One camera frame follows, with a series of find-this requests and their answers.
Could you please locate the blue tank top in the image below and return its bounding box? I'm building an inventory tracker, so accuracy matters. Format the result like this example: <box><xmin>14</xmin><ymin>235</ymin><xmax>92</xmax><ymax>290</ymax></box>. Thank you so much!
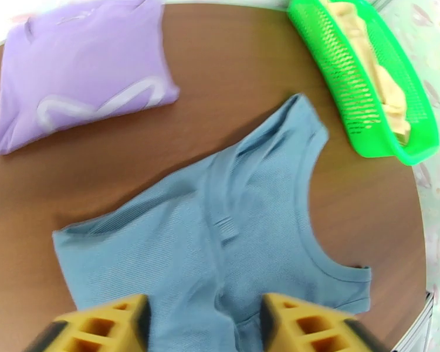
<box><xmin>52</xmin><ymin>93</ymin><xmax>373</xmax><ymax>352</ymax></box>

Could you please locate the aluminium side frame rail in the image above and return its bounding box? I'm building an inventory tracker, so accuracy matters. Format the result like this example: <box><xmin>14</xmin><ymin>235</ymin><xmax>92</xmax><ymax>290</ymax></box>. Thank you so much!
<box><xmin>397</xmin><ymin>288</ymin><xmax>436</xmax><ymax>352</ymax></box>

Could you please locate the purple shirt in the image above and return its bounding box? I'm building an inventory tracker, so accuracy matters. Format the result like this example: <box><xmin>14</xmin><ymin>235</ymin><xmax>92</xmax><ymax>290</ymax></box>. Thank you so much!
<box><xmin>0</xmin><ymin>0</ymin><xmax>181</xmax><ymax>157</ymax></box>

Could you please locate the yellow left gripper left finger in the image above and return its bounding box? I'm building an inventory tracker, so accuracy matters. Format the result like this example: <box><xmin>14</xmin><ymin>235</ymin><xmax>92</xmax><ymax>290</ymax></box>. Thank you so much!
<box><xmin>23</xmin><ymin>294</ymin><xmax>151</xmax><ymax>352</ymax></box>

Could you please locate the beige garment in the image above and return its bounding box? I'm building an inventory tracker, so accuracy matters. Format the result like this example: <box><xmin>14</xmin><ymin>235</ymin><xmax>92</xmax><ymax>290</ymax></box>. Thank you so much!
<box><xmin>324</xmin><ymin>0</ymin><xmax>413</xmax><ymax>144</ymax></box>

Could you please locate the green plastic basket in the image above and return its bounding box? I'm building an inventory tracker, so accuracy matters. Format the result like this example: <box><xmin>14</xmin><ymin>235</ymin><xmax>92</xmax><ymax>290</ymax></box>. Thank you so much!
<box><xmin>286</xmin><ymin>0</ymin><xmax>440</xmax><ymax>167</ymax></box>

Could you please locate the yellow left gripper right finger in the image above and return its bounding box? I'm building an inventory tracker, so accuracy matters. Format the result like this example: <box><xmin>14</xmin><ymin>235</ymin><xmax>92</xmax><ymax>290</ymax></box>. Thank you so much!
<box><xmin>260</xmin><ymin>293</ymin><xmax>375</xmax><ymax>352</ymax></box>

